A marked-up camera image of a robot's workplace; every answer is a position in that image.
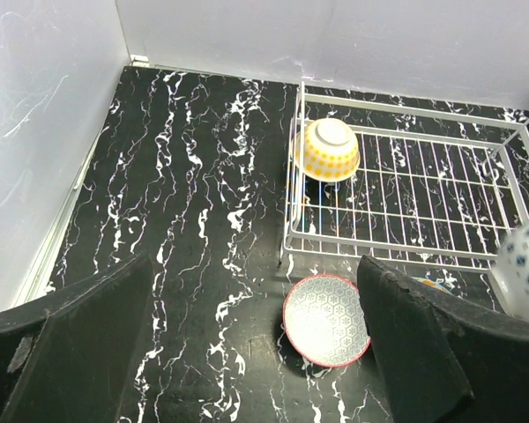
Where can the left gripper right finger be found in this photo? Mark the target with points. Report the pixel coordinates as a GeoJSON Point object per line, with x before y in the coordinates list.
{"type": "Point", "coordinates": [442, 358]}

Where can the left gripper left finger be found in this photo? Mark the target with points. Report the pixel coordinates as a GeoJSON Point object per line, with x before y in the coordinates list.
{"type": "Point", "coordinates": [67, 356]}

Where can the blue white patterned bowl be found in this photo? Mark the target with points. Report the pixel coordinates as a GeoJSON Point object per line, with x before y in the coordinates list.
{"type": "Point", "coordinates": [511, 272]}

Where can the yellow dotted sun bowl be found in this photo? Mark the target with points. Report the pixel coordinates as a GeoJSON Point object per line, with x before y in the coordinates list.
{"type": "Point", "coordinates": [328, 150]}

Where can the orange blue floral bowl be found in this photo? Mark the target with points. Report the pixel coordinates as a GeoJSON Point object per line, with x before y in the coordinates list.
{"type": "Point", "coordinates": [433, 284]}

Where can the red rimmed patterned bowl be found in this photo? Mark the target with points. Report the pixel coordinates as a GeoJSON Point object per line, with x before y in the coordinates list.
{"type": "Point", "coordinates": [324, 322]}

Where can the white wire dish rack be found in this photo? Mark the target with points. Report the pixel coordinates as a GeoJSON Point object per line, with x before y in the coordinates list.
{"type": "Point", "coordinates": [438, 187]}

